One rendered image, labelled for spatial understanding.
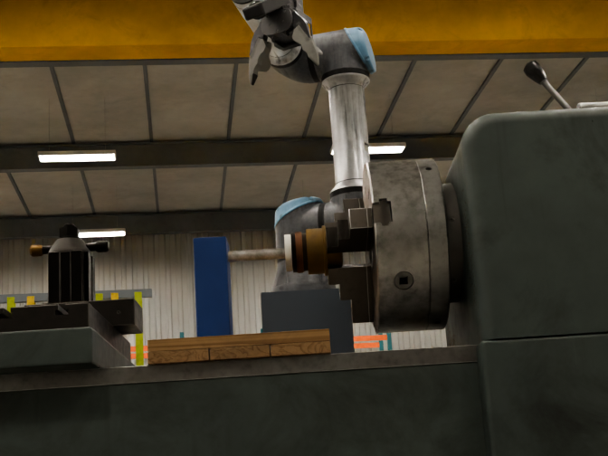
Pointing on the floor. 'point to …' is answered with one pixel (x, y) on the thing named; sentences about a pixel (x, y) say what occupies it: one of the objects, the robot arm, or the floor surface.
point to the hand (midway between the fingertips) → (281, 75)
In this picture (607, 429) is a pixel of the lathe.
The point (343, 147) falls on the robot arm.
